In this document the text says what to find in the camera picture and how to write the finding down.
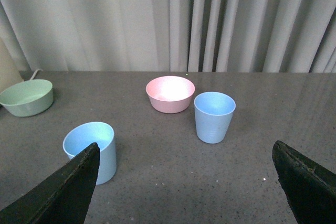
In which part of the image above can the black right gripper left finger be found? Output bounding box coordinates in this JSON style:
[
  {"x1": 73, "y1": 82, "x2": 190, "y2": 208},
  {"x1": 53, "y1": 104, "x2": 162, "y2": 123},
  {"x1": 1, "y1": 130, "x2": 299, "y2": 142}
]
[{"x1": 1, "y1": 143, "x2": 100, "y2": 223}]

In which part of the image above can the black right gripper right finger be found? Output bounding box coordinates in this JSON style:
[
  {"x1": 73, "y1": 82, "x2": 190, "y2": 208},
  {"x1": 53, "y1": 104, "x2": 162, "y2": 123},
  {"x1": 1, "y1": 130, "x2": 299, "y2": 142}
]
[{"x1": 272, "y1": 141, "x2": 335, "y2": 223}]

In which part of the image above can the blue cup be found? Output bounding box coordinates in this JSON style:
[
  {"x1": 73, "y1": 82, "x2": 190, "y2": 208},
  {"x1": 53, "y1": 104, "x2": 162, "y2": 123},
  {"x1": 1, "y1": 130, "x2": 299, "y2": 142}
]
[
  {"x1": 62, "y1": 122, "x2": 117, "y2": 185},
  {"x1": 194, "y1": 92, "x2": 236, "y2": 144}
]

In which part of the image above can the green bowl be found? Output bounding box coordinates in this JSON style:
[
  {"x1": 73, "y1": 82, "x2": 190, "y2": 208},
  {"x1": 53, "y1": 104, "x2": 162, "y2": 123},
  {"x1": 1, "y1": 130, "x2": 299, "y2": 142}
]
[{"x1": 1, "y1": 79, "x2": 54, "y2": 117}]

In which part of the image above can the cream toaster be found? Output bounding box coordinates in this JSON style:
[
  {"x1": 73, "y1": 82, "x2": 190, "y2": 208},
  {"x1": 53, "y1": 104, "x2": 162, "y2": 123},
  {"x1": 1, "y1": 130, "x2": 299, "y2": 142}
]
[{"x1": 0, "y1": 39, "x2": 23, "y2": 92}]

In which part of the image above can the pink bowl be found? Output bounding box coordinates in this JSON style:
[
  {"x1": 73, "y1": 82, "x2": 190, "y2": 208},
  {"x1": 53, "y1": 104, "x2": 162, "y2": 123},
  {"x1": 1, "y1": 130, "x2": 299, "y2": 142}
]
[{"x1": 145, "y1": 76, "x2": 195, "y2": 114}]

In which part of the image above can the grey curtain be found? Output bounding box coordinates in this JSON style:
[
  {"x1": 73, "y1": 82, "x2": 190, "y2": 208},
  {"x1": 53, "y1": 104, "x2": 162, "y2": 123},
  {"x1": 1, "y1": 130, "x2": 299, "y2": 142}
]
[{"x1": 1, "y1": 0, "x2": 335, "y2": 73}]

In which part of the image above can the white toaster cable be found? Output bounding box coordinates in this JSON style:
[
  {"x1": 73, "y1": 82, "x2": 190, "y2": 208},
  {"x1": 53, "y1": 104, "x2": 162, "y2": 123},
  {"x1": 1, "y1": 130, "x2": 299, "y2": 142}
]
[{"x1": 27, "y1": 68, "x2": 44, "y2": 81}]

